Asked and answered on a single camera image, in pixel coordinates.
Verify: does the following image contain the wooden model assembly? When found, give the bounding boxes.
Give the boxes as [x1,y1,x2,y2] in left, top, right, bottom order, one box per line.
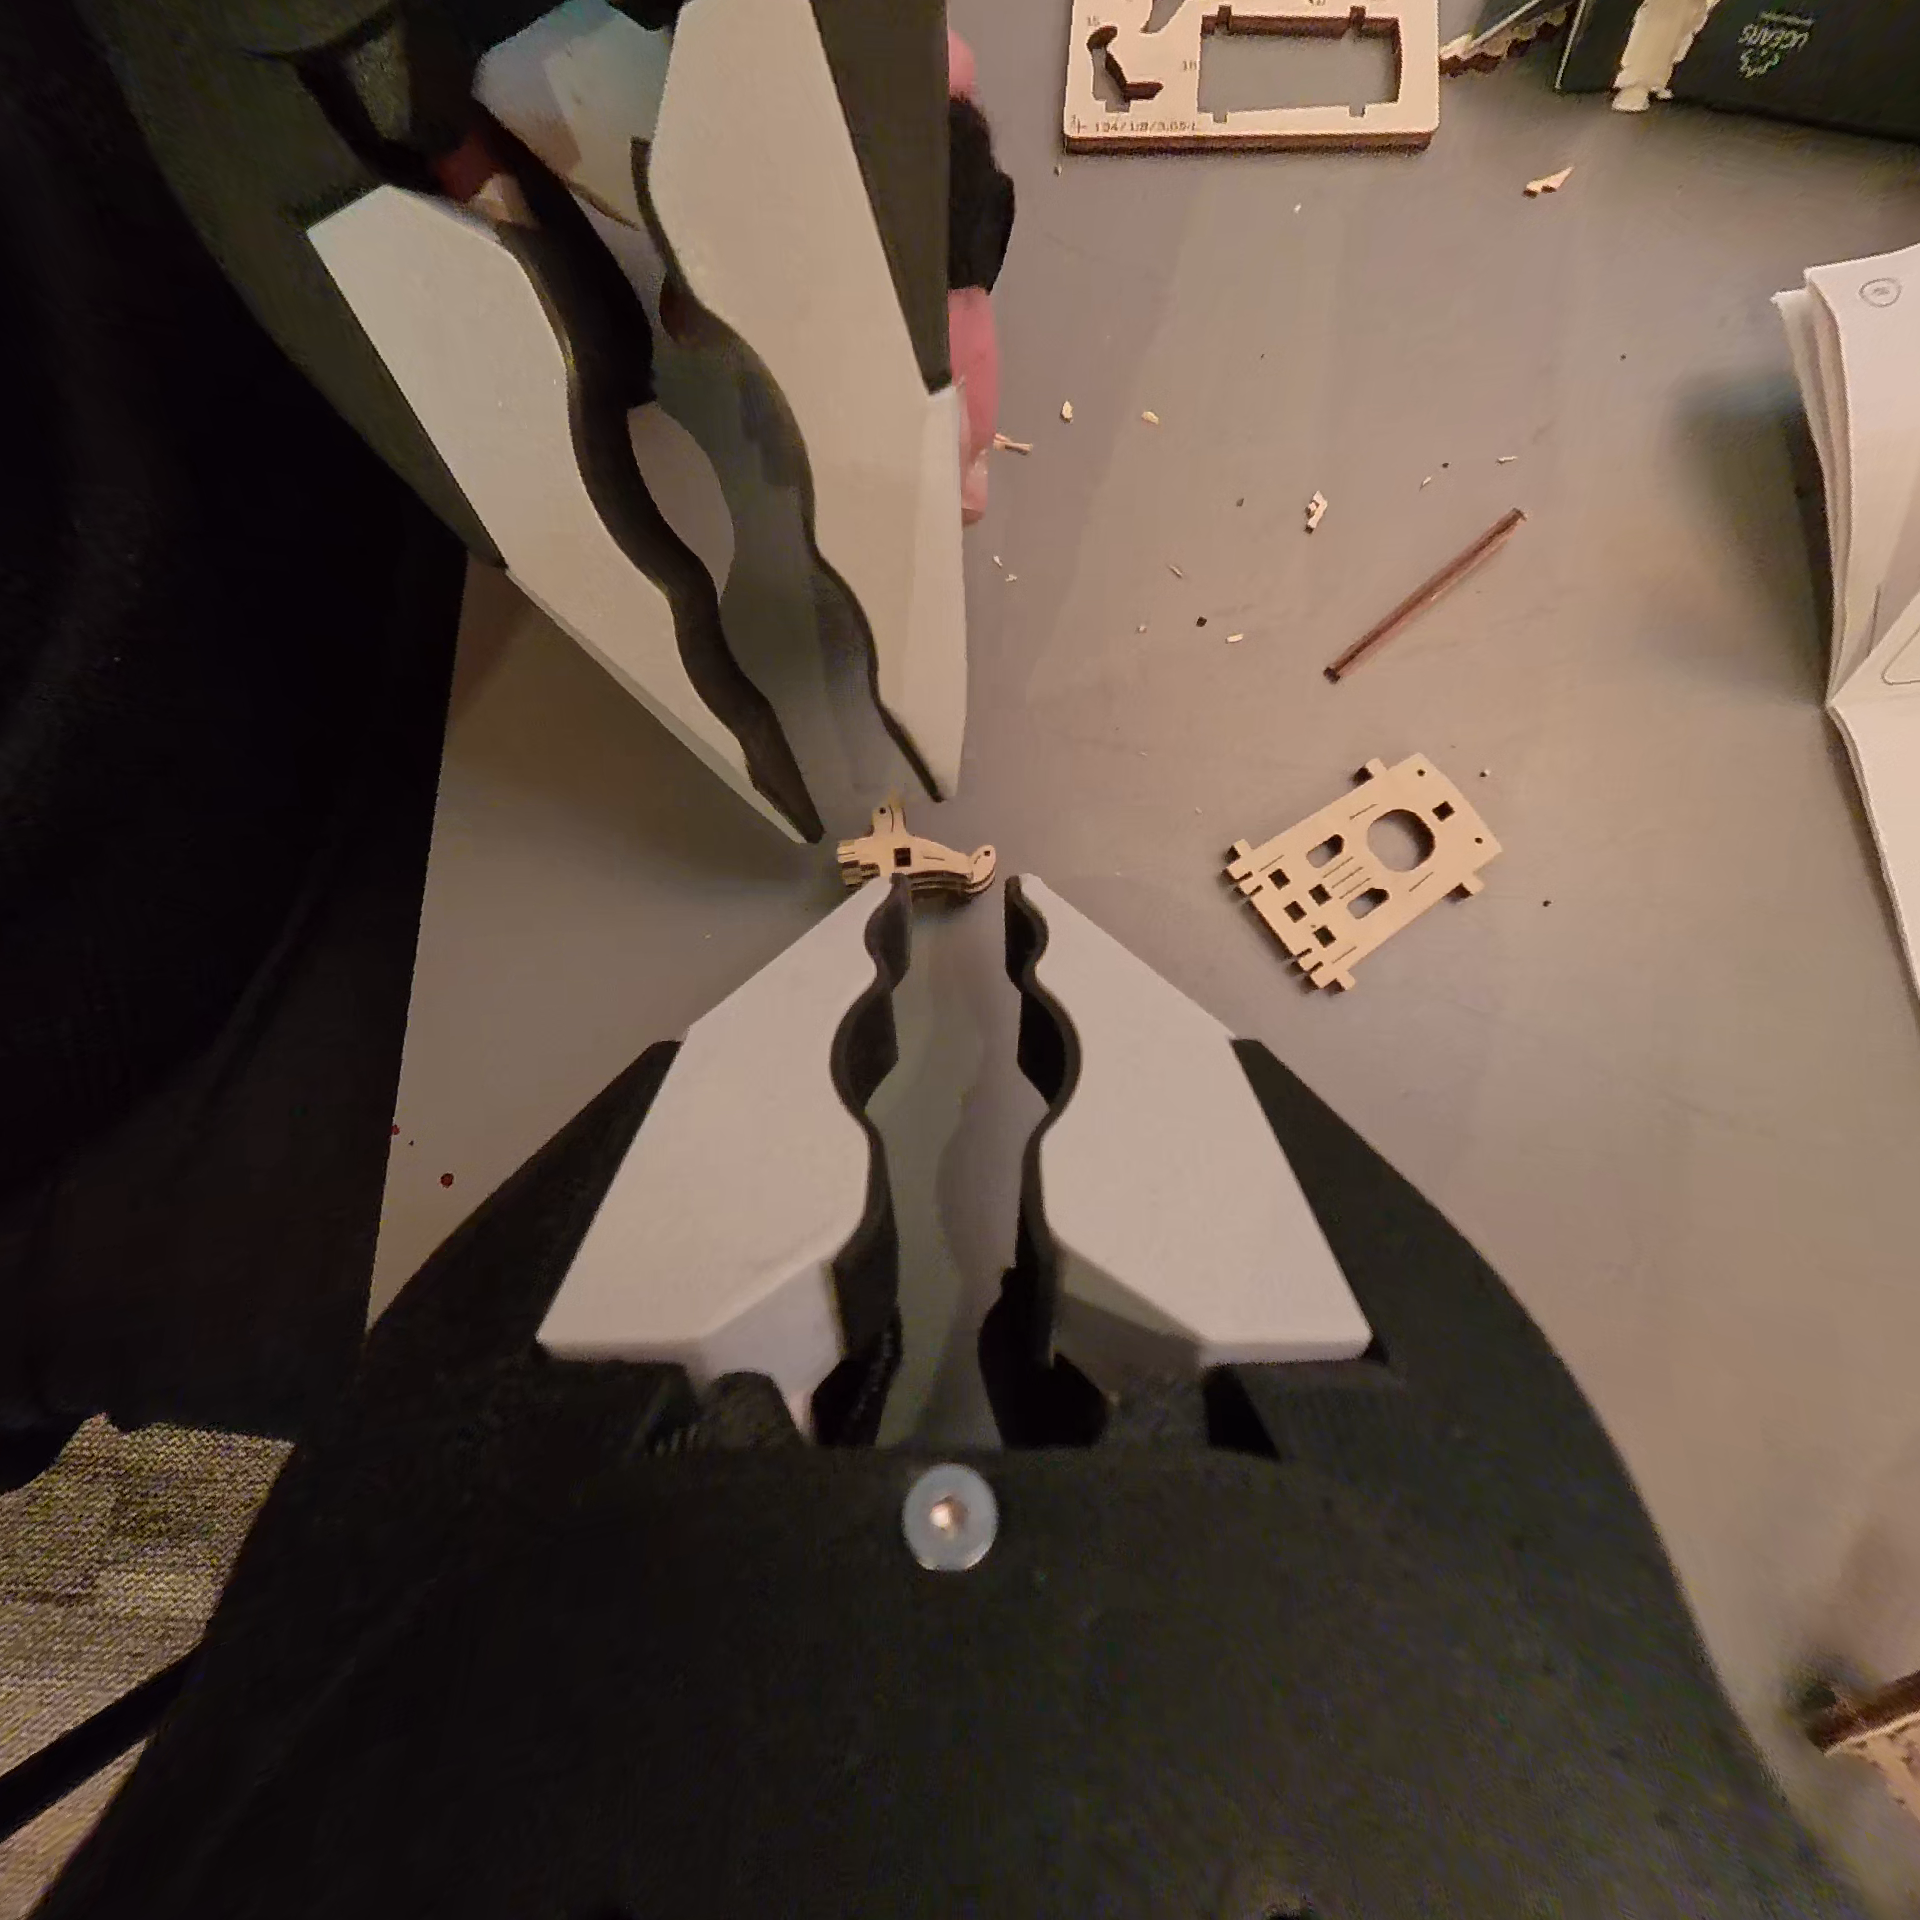
[1805,1669,1920,1819]

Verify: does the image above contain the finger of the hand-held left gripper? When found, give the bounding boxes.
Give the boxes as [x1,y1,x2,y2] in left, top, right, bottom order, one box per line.
[638,0,973,806]
[305,183,826,845]

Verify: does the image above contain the person's left hand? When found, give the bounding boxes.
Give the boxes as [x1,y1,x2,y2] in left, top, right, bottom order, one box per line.
[944,30,1004,528]

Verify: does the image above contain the thin brown wooden rod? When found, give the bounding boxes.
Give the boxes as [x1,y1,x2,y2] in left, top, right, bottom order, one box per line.
[1321,508,1529,683]

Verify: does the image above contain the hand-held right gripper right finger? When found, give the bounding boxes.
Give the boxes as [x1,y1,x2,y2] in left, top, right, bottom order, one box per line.
[977,877,1374,1448]

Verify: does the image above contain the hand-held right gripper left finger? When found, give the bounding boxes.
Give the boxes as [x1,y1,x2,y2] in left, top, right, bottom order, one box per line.
[535,877,912,1443]

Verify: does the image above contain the white instruction booklet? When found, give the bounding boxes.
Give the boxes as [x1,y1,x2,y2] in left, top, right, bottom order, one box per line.
[1772,238,1920,1004]

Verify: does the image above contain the small wooden model part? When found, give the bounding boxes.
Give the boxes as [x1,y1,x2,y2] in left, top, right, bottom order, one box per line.
[834,802,1001,904]

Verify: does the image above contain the dark green cardboard box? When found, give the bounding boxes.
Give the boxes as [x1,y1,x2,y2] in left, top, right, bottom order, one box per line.
[1440,0,1920,147]

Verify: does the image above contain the wooden cutout parts sheet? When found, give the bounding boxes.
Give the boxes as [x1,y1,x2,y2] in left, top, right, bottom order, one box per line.
[1062,0,1441,155]

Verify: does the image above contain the flat wooden plate with hole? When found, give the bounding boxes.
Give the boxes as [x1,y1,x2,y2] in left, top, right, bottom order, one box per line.
[1224,752,1504,991]

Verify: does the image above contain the pale cutout piece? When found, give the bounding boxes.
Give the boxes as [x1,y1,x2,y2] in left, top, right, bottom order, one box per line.
[1609,0,1729,117]

